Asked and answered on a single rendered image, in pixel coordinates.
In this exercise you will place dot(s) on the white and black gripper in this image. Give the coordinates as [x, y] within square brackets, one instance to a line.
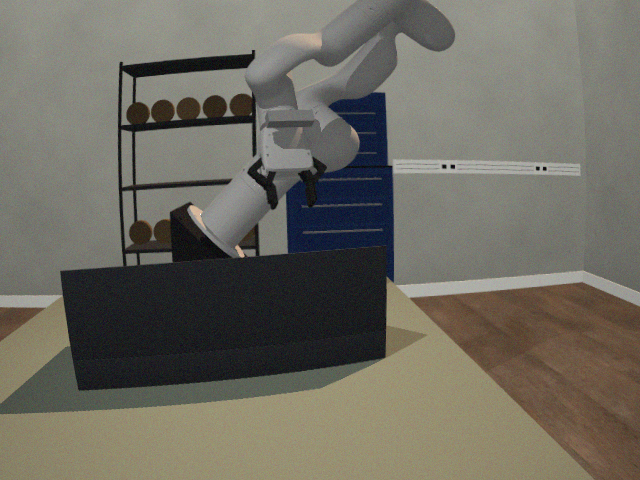
[285, 150]

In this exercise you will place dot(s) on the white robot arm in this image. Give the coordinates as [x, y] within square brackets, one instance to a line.
[243, 202]

